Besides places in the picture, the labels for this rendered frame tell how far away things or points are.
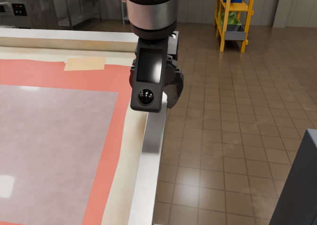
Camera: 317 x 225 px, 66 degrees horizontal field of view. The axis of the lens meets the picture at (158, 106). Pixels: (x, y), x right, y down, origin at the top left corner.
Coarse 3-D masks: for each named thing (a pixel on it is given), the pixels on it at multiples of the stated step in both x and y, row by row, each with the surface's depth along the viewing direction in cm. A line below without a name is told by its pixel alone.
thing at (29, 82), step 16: (0, 64) 66; (16, 64) 65; (32, 64) 65; (48, 64) 65; (0, 80) 62; (16, 80) 62; (32, 80) 62; (48, 80) 61; (0, 96) 59; (16, 96) 59; (32, 96) 58; (0, 112) 56; (16, 112) 56; (32, 112) 56; (0, 128) 53; (16, 128) 53; (0, 144) 51; (16, 144) 51; (0, 160) 49; (0, 176) 47
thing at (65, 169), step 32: (64, 64) 64; (64, 96) 58; (96, 96) 57; (128, 96) 57; (32, 128) 53; (64, 128) 53; (96, 128) 52; (32, 160) 49; (64, 160) 48; (96, 160) 48; (0, 192) 45; (32, 192) 45; (64, 192) 44; (96, 192) 44; (0, 224) 42; (32, 224) 42; (64, 224) 41; (96, 224) 41
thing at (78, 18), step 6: (66, 0) 535; (78, 0) 704; (84, 12) 714; (90, 12) 714; (66, 18) 641; (72, 18) 641; (78, 18) 641; (84, 18) 641; (60, 24) 586; (66, 24) 586; (72, 24) 586; (72, 30) 568
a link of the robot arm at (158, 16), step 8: (128, 0) 32; (168, 0) 31; (176, 0) 32; (128, 8) 33; (136, 8) 32; (144, 8) 31; (152, 8) 31; (160, 8) 31; (168, 8) 32; (176, 8) 33; (128, 16) 35; (136, 16) 33; (144, 16) 32; (152, 16) 32; (160, 16) 32; (168, 16) 33; (176, 16) 34; (136, 24) 34; (144, 24) 33; (152, 24) 33; (160, 24) 33; (168, 24) 34
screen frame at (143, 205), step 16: (0, 32) 68; (16, 32) 68; (32, 32) 67; (48, 32) 67; (64, 32) 67; (80, 32) 66; (96, 32) 66; (112, 32) 66; (48, 48) 68; (64, 48) 68; (80, 48) 67; (96, 48) 66; (112, 48) 65; (128, 48) 65; (160, 112) 49; (160, 128) 47; (144, 144) 45; (160, 144) 45; (144, 160) 44; (160, 160) 44; (144, 176) 42; (144, 192) 40; (144, 208) 39; (128, 224) 38; (144, 224) 37
